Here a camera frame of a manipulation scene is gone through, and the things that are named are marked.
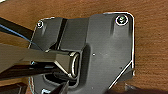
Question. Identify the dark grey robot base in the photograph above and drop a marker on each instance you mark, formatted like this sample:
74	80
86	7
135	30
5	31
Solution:
106	50

